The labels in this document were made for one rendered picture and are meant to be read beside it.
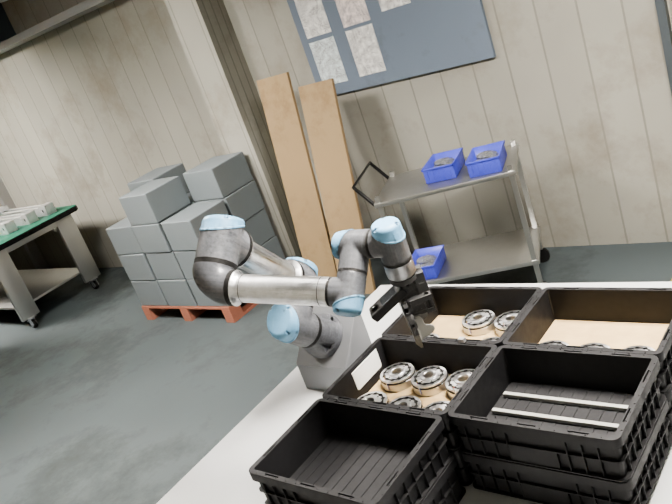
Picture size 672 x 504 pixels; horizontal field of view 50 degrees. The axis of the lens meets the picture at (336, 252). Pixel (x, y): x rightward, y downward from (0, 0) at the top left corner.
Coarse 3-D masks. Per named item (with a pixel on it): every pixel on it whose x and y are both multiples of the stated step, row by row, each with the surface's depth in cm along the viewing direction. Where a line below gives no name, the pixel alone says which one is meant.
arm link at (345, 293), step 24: (216, 264) 187; (216, 288) 185; (240, 288) 183; (264, 288) 181; (288, 288) 179; (312, 288) 176; (336, 288) 174; (360, 288) 174; (336, 312) 174; (360, 312) 174
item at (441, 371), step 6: (432, 366) 200; (438, 366) 199; (420, 372) 200; (438, 372) 196; (444, 372) 196; (414, 378) 198; (438, 378) 194; (444, 378) 193; (414, 384) 195; (420, 384) 195; (426, 384) 194; (432, 384) 192
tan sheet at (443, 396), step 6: (378, 384) 208; (372, 390) 206; (378, 390) 205; (384, 390) 204; (402, 390) 200; (408, 390) 199; (444, 390) 193; (390, 396) 200; (396, 396) 199; (420, 396) 195; (432, 396) 193; (438, 396) 192; (444, 396) 191; (426, 402) 191; (432, 402) 190
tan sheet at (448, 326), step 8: (440, 320) 230; (448, 320) 228; (456, 320) 226; (440, 328) 225; (448, 328) 224; (456, 328) 222; (440, 336) 221; (448, 336) 219; (456, 336) 217; (464, 336) 216; (472, 336) 214; (480, 336) 213; (488, 336) 211; (496, 336) 210
